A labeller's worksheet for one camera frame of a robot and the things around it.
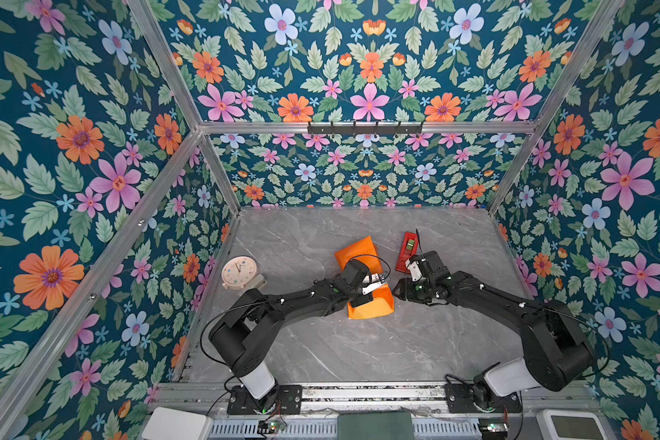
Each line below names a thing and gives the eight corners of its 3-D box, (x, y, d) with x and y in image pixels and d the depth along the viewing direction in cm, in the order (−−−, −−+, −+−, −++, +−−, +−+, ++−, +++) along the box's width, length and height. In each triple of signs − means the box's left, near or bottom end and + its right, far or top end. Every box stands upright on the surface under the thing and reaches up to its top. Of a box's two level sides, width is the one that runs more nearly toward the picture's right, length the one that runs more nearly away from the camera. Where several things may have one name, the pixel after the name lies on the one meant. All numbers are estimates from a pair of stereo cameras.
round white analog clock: (219, 290, 97) (215, 285, 94) (229, 260, 105) (226, 255, 103) (254, 290, 97) (251, 285, 94) (261, 260, 105) (258, 255, 103)
